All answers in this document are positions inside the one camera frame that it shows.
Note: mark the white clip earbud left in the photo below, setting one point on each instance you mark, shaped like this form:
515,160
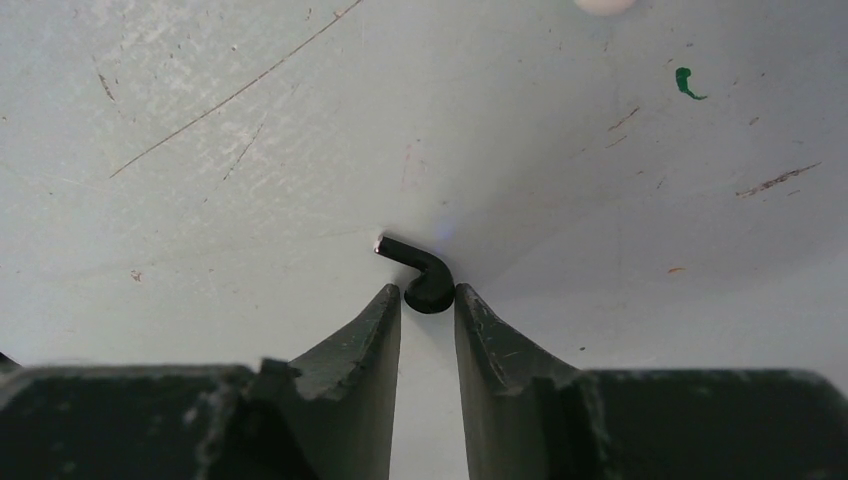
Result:
604,7

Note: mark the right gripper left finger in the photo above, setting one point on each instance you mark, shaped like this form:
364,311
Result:
328,414

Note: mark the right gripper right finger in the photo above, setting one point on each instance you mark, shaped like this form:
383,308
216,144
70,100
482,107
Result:
529,415

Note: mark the black earbud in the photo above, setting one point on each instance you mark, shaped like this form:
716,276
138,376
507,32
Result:
433,290

